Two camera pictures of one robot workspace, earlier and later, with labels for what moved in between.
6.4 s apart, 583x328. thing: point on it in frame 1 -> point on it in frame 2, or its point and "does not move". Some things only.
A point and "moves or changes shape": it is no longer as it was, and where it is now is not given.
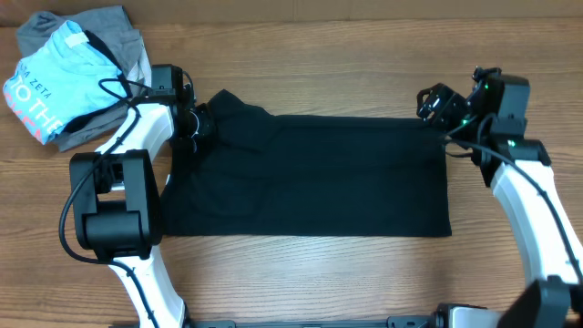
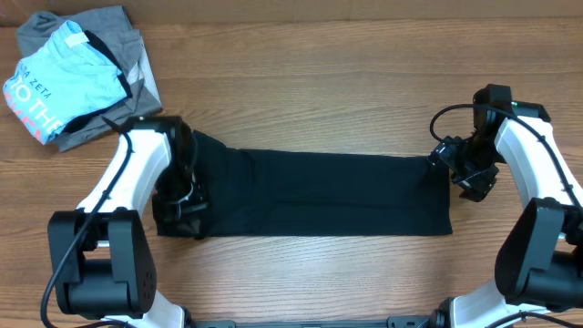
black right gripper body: [450, 113] -> [475, 169]
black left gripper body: [199, 122] -> [178, 199]
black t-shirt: [265, 174] moves or changes shape
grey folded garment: [113, 26] does not move
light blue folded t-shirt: [66, 78] does not move
